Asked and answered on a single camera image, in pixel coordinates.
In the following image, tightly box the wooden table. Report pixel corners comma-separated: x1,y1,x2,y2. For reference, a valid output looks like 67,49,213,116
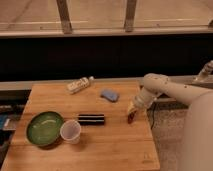
1,81,160,171

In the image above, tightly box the blue sponge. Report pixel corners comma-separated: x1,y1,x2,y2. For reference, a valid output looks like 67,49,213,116
101,89,119,102

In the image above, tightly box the white plastic bottle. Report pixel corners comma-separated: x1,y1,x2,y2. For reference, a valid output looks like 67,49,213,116
67,76,94,94

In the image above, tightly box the clear plastic cup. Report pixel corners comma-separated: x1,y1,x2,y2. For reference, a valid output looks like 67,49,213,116
60,120,81,144

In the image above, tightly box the left window frame post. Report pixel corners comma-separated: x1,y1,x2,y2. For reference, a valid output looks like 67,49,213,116
56,0,72,34

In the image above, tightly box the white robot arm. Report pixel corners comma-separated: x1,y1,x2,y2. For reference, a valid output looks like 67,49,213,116
127,73,213,171

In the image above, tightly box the clutter at left edge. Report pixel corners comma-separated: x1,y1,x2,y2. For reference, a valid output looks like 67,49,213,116
0,105,21,146

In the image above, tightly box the black rectangular box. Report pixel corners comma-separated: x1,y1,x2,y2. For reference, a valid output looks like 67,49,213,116
78,114,105,125

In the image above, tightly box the green ceramic bowl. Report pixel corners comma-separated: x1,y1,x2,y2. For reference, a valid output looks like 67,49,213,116
26,111,64,147

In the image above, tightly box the grey object at right edge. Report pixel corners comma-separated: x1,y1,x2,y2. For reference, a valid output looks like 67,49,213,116
194,60,213,82

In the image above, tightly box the window frame post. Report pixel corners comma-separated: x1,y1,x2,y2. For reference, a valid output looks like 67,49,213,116
124,0,137,32
56,0,72,34

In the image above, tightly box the right window frame post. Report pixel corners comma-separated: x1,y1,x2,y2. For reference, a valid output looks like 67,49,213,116
124,0,137,32

